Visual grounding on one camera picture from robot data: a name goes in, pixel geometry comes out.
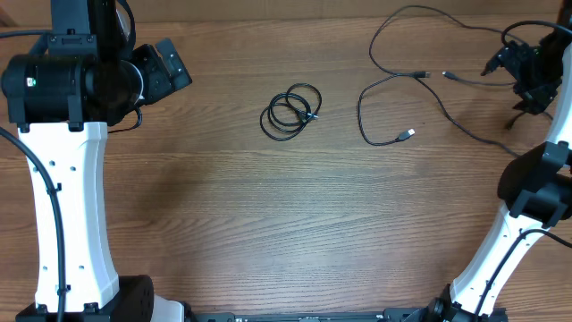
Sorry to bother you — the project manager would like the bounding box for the black USB-A cable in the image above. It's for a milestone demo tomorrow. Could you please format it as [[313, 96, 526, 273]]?
[[357, 73, 555, 157]]

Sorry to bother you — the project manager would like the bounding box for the black USB cable pulled apart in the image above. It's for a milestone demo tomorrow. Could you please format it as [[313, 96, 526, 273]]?
[[368, 4, 528, 87]]

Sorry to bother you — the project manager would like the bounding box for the black thin cable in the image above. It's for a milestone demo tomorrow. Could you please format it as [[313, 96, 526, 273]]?
[[259, 82, 323, 142]]

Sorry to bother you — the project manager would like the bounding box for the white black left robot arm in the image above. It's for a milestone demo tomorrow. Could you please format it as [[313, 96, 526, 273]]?
[[2, 35, 193, 321]]

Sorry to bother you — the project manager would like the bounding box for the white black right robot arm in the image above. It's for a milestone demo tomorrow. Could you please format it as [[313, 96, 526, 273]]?
[[385, 1, 571, 322]]

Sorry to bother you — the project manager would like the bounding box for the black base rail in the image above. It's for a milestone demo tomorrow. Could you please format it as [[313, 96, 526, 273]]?
[[191, 308, 426, 322]]

